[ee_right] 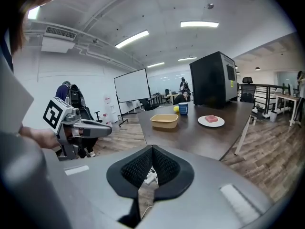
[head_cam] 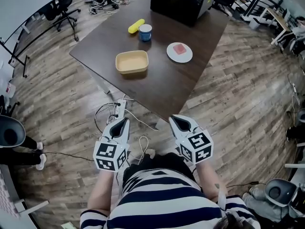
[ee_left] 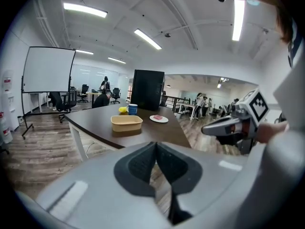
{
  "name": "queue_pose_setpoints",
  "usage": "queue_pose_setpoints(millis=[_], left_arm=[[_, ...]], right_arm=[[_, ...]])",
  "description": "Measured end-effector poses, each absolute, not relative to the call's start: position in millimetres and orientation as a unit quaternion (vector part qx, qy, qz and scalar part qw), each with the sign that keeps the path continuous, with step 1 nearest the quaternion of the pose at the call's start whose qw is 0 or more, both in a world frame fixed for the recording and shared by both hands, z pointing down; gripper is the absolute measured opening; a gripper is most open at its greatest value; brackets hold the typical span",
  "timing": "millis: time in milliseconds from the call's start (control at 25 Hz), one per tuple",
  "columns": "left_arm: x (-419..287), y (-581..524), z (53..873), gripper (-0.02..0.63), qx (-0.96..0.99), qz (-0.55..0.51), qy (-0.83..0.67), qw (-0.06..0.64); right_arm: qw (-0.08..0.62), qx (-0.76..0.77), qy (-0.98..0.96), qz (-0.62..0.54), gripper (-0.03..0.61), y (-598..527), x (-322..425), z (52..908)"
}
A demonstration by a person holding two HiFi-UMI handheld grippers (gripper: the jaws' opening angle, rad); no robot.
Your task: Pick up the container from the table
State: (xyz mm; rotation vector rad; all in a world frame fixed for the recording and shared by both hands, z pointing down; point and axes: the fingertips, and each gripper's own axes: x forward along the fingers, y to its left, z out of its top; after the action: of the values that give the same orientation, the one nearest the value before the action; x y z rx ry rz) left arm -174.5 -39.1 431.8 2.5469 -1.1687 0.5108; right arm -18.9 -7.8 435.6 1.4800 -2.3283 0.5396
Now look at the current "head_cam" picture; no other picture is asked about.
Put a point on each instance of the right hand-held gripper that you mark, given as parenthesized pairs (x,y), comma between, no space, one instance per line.
(197,148)

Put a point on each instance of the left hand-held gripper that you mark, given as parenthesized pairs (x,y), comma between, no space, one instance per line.
(108,155)

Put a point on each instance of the yellow plastic container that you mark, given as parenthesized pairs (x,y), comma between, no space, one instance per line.
(131,62)

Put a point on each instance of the person's right forearm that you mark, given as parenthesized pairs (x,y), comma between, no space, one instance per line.
(210,180)

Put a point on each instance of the person's left forearm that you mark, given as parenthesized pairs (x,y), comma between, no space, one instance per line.
(101,192)

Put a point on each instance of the white power strip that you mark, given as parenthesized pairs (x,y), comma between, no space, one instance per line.
(120,107)

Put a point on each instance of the person's dark trousers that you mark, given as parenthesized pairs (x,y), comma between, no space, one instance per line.
(157,162)

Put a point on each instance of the dark wooden table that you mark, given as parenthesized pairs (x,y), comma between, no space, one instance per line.
(171,80)

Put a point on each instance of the grey table leg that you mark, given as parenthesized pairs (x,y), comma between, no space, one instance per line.
(103,85)

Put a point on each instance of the white round plate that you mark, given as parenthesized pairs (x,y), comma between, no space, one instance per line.
(184,56)

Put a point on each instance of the pink rectangular block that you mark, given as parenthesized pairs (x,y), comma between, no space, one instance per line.
(179,49)

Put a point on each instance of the person's striped shirt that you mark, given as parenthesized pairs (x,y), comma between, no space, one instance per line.
(162,199)

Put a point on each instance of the blue tub white lid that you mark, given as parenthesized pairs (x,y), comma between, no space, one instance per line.
(145,33)

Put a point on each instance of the yellow cylinder toy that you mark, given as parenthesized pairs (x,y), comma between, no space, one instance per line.
(136,26)

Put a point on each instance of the grey round device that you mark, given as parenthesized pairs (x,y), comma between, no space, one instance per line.
(281,192)
(10,132)

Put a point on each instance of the large black box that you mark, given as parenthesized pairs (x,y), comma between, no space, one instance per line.
(181,1)

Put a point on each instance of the white small bin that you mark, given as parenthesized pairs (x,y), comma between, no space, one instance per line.
(254,23)

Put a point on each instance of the light wooden desk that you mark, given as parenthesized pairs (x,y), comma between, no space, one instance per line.
(278,19)

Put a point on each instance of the white board on stand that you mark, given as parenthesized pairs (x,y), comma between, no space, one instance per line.
(21,6)

